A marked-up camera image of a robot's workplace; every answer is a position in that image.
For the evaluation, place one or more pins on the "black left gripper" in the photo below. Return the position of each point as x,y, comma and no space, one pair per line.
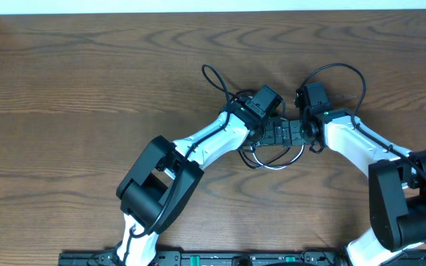
271,135

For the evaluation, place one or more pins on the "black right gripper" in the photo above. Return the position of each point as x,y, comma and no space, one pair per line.
296,138

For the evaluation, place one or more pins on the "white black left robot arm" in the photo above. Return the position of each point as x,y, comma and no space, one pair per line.
162,180

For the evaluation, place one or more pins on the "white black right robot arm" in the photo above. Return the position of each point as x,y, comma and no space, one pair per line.
396,182

